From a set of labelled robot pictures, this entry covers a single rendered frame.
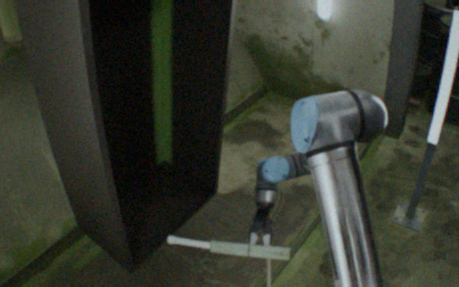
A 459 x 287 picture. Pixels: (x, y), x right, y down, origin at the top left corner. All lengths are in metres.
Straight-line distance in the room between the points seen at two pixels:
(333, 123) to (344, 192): 0.15
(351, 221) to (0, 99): 2.06
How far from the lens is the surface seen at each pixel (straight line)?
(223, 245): 1.42
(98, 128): 0.97
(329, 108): 0.79
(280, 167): 1.32
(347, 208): 0.77
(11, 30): 2.10
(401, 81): 2.85
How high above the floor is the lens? 1.69
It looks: 35 degrees down
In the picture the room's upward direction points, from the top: 6 degrees counter-clockwise
